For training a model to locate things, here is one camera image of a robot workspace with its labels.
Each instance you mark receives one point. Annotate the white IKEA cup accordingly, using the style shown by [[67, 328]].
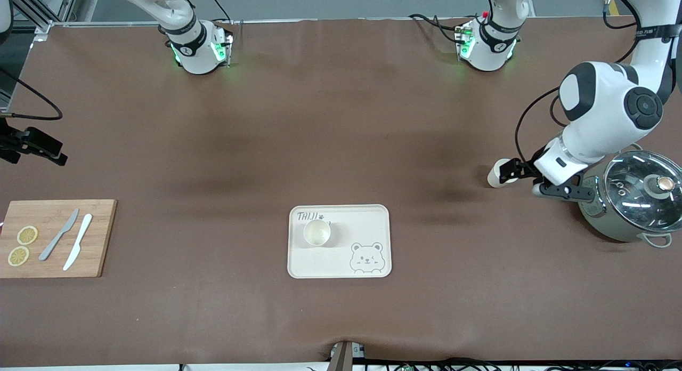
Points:
[[317, 233], [494, 178]]

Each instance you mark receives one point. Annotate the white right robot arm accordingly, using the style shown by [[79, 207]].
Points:
[[194, 56]]

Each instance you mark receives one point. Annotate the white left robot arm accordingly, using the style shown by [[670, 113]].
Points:
[[602, 104]]

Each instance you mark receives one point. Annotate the grey-green electric pot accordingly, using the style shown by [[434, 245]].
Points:
[[602, 222]]

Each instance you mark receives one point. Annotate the glass pot lid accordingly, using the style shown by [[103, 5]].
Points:
[[628, 200]]

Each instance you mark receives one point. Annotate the grey plastic knife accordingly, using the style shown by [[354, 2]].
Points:
[[58, 236]]

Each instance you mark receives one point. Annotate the lemon slice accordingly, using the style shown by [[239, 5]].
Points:
[[27, 235], [18, 256]]

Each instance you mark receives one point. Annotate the white plastic knife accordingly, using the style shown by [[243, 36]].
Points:
[[80, 235]]

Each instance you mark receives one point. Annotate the bamboo cutting board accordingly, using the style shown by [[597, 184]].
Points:
[[98, 227]]

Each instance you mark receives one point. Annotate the cream tray with bear print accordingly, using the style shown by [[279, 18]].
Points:
[[330, 261]]

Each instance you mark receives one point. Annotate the aluminium frame struts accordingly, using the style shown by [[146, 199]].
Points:
[[66, 0]]

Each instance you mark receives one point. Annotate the grey metal bracket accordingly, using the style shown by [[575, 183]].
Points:
[[343, 357]]

